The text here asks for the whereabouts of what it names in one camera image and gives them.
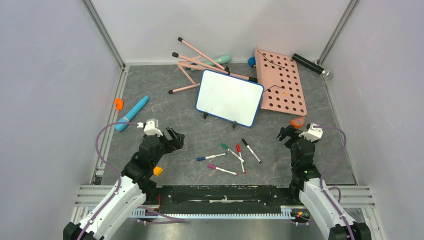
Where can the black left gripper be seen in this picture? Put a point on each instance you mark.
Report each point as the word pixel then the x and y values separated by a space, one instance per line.
pixel 177 143

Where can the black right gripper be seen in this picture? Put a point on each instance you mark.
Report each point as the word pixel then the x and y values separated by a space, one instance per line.
pixel 292 138

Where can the blue framed whiteboard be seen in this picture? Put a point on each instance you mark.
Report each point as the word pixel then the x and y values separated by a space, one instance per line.
pixel 229 98

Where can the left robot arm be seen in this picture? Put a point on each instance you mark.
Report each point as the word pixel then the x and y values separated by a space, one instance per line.
pixel 133 187

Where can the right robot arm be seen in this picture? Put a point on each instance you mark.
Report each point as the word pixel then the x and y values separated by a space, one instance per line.
pixel 308 186

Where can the blue whiteboard marker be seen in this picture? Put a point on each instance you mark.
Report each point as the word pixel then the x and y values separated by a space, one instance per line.
pixel 210 156

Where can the black whiteboard marker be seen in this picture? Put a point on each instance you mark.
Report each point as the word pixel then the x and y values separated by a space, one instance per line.
pixel 251 150

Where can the pink whiteboard marker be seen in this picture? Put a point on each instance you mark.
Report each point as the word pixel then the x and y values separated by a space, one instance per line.
pixel 211 166

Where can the green whiteboard marker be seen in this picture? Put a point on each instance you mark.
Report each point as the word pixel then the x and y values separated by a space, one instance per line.
pixel 232 152

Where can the orange round tape measure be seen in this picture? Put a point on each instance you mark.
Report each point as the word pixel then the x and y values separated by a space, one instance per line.
pixel 298 122

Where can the yellow orange wedge block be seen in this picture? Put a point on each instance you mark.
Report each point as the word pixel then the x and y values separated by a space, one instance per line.
pixel 157 171

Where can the pink perforated board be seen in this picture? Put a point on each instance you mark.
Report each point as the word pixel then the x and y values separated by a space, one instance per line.
pixel 279 75

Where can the blue toy marker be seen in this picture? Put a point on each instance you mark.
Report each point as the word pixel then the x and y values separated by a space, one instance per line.
pixel 131 114

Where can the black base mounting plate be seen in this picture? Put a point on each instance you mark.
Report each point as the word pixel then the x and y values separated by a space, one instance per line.
pixel 222 199

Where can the orange clip left edge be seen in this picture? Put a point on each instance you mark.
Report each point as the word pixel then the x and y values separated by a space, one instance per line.
pixel 119 104

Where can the black flashlight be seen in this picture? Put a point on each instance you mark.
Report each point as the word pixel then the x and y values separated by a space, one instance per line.
pixel 325 73

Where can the pink folding stand legs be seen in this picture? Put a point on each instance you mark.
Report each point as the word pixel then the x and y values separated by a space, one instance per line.
pixel 201 62

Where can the small blue toy car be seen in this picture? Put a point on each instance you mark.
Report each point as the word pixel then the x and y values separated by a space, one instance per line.
pixel 252 62

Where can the mint green toy bottle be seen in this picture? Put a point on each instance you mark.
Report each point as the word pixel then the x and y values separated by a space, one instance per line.
pixel 224 59

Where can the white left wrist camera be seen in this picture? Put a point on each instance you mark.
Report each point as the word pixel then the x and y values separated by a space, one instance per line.
pixel 150 127

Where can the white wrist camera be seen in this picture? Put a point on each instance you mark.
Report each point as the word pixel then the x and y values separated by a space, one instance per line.
pixel 150 127
pixel 313 134

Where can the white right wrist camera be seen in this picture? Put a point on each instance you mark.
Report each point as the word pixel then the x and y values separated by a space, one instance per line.
pixel 313 134

